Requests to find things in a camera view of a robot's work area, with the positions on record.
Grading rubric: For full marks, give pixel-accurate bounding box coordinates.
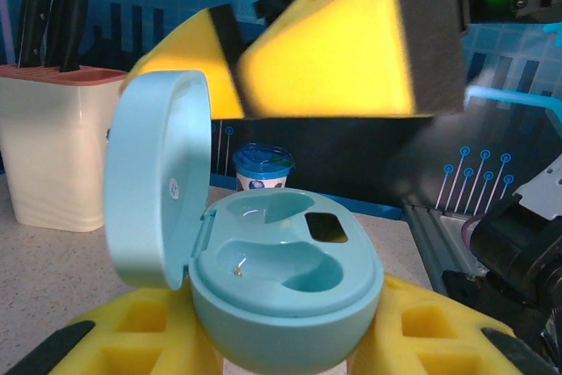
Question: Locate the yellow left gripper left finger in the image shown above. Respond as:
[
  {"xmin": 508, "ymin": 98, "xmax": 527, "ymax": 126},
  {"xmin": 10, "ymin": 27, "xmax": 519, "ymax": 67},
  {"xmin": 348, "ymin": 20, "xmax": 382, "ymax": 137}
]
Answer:
[{"xmin": 0, "ymin": 286, "xmax": 220, "ymax": 375}]

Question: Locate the light blue earbud charging case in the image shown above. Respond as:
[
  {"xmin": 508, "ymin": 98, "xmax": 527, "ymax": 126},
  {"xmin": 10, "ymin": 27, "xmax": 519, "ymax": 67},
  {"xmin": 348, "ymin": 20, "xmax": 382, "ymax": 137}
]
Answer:
[{"xmin": 103, "ymin": 69, "xmax": 385, "ymax": 371}]

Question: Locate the yogurt cup blue lid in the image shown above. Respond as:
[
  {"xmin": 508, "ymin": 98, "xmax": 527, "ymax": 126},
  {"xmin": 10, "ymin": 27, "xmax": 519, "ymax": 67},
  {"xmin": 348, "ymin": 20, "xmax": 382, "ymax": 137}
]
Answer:
[{"xmin": 232, "ymin": 142, "xmax": 296, "ymax": 194}]

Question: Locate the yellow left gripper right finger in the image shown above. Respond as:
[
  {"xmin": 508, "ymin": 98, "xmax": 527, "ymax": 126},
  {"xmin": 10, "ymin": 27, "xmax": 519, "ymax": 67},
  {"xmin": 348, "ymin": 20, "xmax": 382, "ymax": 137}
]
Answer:
[{"xmin": 350, "ymin": 272, "xmax": 562, "ymax": 375}]

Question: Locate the aluminium table side rail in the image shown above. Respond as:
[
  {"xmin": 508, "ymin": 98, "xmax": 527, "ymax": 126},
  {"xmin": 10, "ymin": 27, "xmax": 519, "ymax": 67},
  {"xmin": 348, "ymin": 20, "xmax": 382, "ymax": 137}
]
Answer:
[{"xmin": 401, "ymin": 201, "xmax": 488, "ymax": 292}]

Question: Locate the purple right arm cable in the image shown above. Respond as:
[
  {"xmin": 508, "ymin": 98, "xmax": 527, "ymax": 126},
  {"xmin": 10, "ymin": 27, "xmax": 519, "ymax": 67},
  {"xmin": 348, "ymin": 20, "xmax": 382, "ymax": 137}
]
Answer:
[{"xmin": 459, "ymin": 213, "xmax": 486, "ymax": 247}]

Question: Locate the black handled knife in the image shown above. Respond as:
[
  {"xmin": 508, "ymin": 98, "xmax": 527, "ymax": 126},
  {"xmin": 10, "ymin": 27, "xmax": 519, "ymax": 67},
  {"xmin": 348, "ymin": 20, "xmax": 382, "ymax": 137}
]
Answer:
[
  {"xmin": 16, "ymin": 0, "xmax": 58, "ymax": 69},
  {"xmin": 43, "ymin": 0, "xmax": 74, "ymax": 69},
  {"xmin": 59, "ymin": 0, "xmax": 90, "ymax": 73}
]

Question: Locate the cream knife block orange top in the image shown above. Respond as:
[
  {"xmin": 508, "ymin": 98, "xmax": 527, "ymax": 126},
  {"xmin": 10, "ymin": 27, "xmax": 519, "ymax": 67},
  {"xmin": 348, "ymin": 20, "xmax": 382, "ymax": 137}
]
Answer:
[{"xmin": 0, "ymin": 62, "xmax": 129, "ymax": 234}]

